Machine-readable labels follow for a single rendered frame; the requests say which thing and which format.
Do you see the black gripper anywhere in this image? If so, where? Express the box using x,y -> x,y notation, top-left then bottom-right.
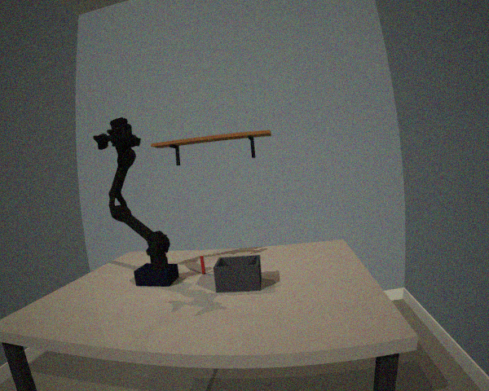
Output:
93,124 -> 132,150

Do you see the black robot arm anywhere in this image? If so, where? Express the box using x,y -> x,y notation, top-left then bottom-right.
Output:
109,117 -> 170,270

